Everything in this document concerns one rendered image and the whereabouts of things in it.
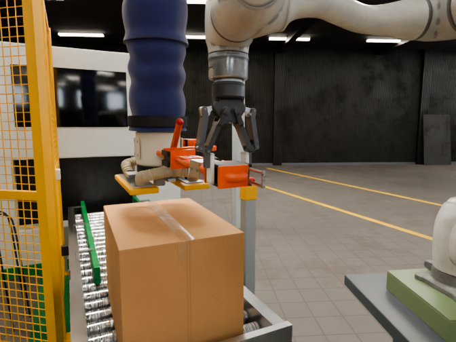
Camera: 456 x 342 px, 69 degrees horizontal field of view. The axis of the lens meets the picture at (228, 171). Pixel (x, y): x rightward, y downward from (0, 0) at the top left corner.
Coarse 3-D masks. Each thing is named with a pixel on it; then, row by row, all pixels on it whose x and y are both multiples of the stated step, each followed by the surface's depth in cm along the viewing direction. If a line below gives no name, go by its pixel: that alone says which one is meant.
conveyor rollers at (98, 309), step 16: (96, 224) 260; (80, 240) 222; (96, 240) 226; (80, 256) 197; (96, 288) 159; (96, 304) 143; (96, 320) 134; (112, 320) 129; (96, 336) 119; (112, 336) 120
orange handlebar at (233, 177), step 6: (204, 144) 154; (162, 156) 114; (180, 156) 98; (186, 156) 98; (192, 156) 96; (198, 156) 99; (180, 162) 97; (186, 162) 93; (228, 174) 72; (234, 174) 71; (240, 174) 72; (246, 174) 73; (228, 180) 72; (234, 180) 71; (240, 180) 72
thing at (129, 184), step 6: (120, 174) 137; (120, 180) 127; (126, 180) 123; (132, 180) 123; (126, 186) 116; (132, 186) 114; (138, 186) 114; (144, 186) 114; (150, 186) 115; (156, 186) 117; (132, 192) 110; (138, 192) 111; (144, 192) 112; (150, 192) 113; (156, 192) 114
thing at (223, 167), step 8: (216, 168) 75; (224, 168) 71; (232, 168) 72; (240, 168) 73; (216, 176) 75; (224, 176) 72; (216, 184) 74; (224, 184) 72; (232, 184) 73; (240, 184) 74
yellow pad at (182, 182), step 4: (180, 176) 133; (176, 180) 127; (180, 180) 126; (184, 180) 125; (188, 180) 125; (200, 180) 125; (176, 184) 126; (180, 184) 122; (184, 184) 121; (188, 184) 121; (192, 184) 121; (196, 184) 121; (200, 184) 121; (204, 184) 122; (208, 184) 123; (180, 188) 122; (184, 188) 119; (188, 188) 119; (192, 188) 120; (196, 188) 121; (200, 188) 121; (204, 188) 122; (208, 188) 123
